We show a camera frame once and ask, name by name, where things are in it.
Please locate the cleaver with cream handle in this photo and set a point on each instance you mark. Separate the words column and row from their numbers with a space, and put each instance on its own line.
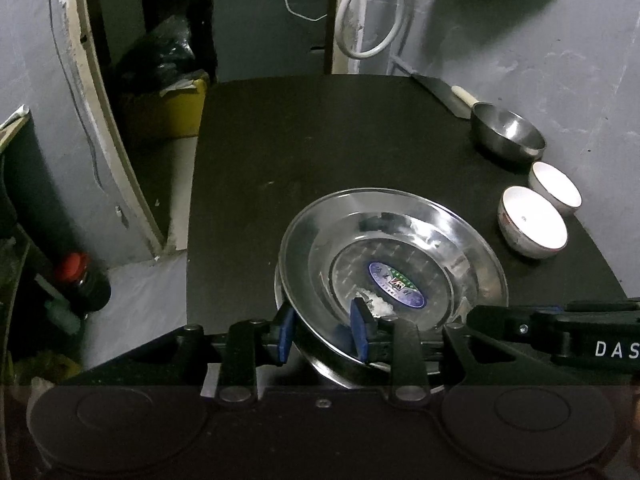
column 438, row 88

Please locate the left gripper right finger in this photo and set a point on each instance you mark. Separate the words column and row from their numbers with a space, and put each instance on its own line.
column 397, row 342

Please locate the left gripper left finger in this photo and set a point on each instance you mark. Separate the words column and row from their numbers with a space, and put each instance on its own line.
column 249, row 345

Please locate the black plastic bag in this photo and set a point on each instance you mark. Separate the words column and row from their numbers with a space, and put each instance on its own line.
column 158, row 59

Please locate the deep steel bowl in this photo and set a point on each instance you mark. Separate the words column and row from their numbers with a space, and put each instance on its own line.
column 506, row 134

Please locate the white ceramic bowl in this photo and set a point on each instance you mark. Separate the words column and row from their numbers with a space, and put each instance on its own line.
column 553, row 185
column 530, row 224

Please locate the red capped bottle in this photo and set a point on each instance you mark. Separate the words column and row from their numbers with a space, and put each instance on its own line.
column 83, row 283

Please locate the dark cabinet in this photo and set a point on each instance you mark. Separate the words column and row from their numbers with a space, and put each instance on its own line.
column 269, row 38

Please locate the yellow container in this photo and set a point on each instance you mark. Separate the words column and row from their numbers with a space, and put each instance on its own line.
column 181, row 106

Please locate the steel plate with sticker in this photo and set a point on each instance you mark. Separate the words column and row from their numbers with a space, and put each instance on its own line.
column 405, row 256

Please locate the wooden side shelf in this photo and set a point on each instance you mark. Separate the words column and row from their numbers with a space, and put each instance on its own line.
column 12, row 125

